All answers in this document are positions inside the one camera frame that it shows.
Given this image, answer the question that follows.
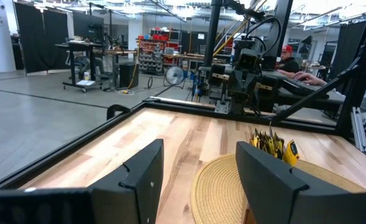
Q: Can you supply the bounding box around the black slanted post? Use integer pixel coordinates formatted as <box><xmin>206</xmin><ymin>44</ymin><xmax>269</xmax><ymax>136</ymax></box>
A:
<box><xmin>265</xmin><ymin>0</ymin><xmax>295</xmax><ymax>70</ymax></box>

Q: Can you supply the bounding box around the black desk monitor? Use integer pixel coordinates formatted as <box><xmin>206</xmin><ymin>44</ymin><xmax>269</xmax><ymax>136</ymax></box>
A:
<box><xmin>73</xmin><ymin>11</ymin><xmax>105</xmax><ymax>43</ymax></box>

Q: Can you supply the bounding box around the black pole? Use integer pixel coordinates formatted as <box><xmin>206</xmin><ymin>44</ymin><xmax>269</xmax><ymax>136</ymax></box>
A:
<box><xmin>203</xmin><ymin>0</ymin><xmax>224</xmax><ymax>68</ymax></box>

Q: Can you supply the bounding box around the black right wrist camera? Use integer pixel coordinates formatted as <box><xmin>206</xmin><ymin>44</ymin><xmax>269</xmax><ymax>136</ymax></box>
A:
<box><xmin>236</xmin><ymin>48</ymin><xmax>260</xmax><ymax>72</ymax></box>

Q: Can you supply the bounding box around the black curtain panel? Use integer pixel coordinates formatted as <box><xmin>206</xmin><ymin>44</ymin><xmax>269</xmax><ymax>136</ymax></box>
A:
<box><xmin>331</xmin><ymin>20</ymin><xmax>366</xmax><ymax>80</ymax></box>

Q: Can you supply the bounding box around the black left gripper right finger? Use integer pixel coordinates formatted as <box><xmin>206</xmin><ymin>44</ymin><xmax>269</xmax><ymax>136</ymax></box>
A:
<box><xmin>235</xmin><ymin>141</ymin><xmax>366</xmax><ymax>224</ymax></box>

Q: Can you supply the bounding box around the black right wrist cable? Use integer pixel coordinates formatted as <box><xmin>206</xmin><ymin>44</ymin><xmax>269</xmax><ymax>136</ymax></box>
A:
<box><xmin>244</xmin><ymin>15</ymin><xmax>283</xmax><ymax>60</ymax></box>

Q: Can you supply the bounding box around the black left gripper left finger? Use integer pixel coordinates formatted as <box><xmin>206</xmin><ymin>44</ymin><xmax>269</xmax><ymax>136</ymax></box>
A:
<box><xmin>0</xmin><ymin>139</ymin><xmax>165</xmax><ymax>224</ymax></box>

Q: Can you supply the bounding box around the black partition panel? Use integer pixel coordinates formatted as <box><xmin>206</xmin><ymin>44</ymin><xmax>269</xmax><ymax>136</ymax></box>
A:
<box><xmin>14</xmin><ymin>2</ymin><xmax>69</xmax><ymax>75</ymax></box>

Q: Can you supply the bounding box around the yellow floor cable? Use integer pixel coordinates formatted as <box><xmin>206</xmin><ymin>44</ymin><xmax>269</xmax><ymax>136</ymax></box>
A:
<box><xmin>116</xmin><ymin>62</ymin><xmax>140</xmax><ymax>96</ymax></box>

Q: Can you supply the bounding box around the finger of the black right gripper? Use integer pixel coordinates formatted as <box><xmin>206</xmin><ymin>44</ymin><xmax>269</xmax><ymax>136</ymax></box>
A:
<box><xmin>227</xmin><ymin>70</ymin><xmax>242</xmax><ymax>96</ymax></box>
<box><xmin>242</xmin><ymin>71</ymin><xmax>258</xmax><ymax>96</ymax></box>

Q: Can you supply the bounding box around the round woven straw placemat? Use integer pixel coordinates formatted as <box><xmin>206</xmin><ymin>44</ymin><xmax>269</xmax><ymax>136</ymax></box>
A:
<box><xmin>190</xmin><ymin>152</ymin><xmax>366</xmax><ymax>224</ymax></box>

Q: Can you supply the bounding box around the black computer tower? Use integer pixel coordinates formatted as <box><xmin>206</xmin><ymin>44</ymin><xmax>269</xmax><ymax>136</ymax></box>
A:
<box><xmin>119</xmin><ymin>61</ymin><xmax>140</xmax><ymax>90</ymax></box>

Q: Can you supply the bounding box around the person's hand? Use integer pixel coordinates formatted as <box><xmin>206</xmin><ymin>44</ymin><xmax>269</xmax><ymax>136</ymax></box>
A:
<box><xmin>293</xmin><ymin>71</ymin><xmax>328</xmax><ymax>87</ymax></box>

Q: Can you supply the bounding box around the white square column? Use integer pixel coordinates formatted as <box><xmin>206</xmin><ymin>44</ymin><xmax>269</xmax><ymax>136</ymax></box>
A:
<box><xmin>127</xmin><ymin>20</ymin><xmax>144</xmax><ymax>50</ymax></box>

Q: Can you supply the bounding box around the black metal table frame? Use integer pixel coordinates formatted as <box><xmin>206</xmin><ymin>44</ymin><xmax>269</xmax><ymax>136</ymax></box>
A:
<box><xmin>0</xmin><ymin>0</ymin><xmax>366</xmax><ymax>191</ymax></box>

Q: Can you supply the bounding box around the black rolling desk stand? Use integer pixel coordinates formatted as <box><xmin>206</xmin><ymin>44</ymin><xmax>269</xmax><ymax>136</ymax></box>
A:
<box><xmin>54</xmin><ymin>42</ymin><xmax>139</xmax><ymax>93</ymax></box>

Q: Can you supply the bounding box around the yellow handrail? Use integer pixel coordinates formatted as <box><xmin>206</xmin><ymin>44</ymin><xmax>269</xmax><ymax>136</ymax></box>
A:
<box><xmin>213</xmin><ymin>0</ymin><xmax>269</xmax><ymax>57</ymax></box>

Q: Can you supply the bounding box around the round floor fan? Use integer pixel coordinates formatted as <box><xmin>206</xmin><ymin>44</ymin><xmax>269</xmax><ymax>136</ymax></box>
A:
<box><xmin>163</xmin><ymin>65</ymin><xmax>186</xmax><ymax>87</ymax></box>

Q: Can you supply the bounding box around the red parts bin shelf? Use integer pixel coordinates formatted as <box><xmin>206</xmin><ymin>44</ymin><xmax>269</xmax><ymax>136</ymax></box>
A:
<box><xmin>137</xmin><ymin>33</ymin><xmax>183</xmax><ymax>75</ymax></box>

